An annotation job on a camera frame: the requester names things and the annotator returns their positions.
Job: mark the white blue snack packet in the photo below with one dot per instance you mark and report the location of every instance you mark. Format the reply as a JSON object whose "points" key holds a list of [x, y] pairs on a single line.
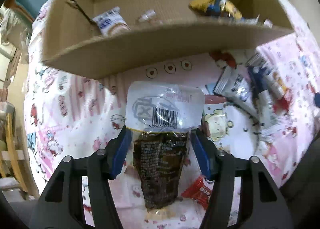
{"points": [[233, 86]]}

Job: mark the small clear candy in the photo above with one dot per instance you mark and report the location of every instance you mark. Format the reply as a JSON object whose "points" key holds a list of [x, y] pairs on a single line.
{"points": [[149, 17]]}

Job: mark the white red milk candy bar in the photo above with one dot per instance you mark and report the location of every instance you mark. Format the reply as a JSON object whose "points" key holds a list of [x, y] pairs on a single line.
{"points": [[111, 22]]}

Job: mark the dark brown clear snack pouch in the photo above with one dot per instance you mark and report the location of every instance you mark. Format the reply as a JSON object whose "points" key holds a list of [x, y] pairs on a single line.
{"points": [[161, 116]]}

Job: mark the small red candy packet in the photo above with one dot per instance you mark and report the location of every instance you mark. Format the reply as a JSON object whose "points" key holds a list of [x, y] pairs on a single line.
{"points": [[199, 192]]}

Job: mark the blue yellow cartoon snack bag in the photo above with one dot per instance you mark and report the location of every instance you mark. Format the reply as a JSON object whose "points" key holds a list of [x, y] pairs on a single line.
{"points": [[216, 8]]}

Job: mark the brown cardboard box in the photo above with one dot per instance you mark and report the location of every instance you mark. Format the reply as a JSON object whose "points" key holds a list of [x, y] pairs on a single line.
{"points": [[96, 38]]}

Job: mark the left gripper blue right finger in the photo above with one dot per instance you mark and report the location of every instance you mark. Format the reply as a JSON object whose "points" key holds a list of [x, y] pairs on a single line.
{"points": [[205, 152]]}

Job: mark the pink cartoon bed sheet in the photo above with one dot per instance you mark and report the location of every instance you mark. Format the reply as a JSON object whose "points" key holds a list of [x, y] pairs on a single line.
{"points": [[66, 114]]}

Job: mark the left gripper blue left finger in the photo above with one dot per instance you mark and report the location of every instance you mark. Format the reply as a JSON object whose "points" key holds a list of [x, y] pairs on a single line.
{"points": [[117, 150]]}

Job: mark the small silver snack sachet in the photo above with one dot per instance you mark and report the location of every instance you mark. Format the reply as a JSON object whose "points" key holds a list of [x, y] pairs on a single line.
{"points": [[255, 21]]}

